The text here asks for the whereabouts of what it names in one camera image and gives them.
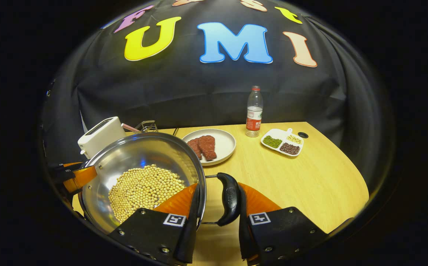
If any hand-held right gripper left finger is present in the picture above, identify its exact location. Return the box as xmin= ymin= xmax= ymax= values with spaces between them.
xmin=108 ymin=183 xmax=200 ymax=266

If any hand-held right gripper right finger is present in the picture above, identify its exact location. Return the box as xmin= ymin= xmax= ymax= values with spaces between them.
xmin=238 ymin=182 xmax=329 ymax=266

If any steel pot with black handles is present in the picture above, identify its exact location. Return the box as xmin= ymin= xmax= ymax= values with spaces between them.
xmin=78 ymin=132 xmax=241 ymax=235

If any white toaster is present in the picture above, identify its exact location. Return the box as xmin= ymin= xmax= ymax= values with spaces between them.
xmin=77 ymin=116 xmax=126 ymax=159

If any pile of soybeans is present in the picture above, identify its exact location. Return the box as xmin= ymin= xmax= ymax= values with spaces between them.
xmin=108 ymin=164 xmax=187 ymax=223

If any red meat piece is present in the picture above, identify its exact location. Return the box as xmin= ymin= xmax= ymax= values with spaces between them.
xmin=187 ymin=138 xmax=203 ymax=160
xmin=198 ymin=135 xmax=217 ymax=161

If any clear glass holder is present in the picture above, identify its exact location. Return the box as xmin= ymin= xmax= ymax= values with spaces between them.
xmin=135 ymin=120 xmax=159 ymax=133

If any round white plate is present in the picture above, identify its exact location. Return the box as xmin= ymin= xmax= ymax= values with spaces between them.
xmin=181 ymin=128 xmax=237 ymax=166

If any pile of green beans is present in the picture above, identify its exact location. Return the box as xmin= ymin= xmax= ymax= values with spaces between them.
xmin=263 ymin=136 xmax=283 ymax=149

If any pile of dark red beans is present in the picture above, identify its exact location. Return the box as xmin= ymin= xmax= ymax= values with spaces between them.
xmin=280 ymin=143 xmax=300 ymax=155

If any white divided dish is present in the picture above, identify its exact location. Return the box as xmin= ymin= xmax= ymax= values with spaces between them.
xmin=261 ymin=128 xmax=305 ymax=157

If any clear plastic water bottle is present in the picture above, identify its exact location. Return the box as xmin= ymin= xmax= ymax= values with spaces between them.
xmin=245 ymin=86 xmax=264 ymax=138

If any black backdrop cloth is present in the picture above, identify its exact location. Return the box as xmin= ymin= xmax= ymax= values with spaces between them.
xmin=42 ymin=0 xmax=395 ymax=192

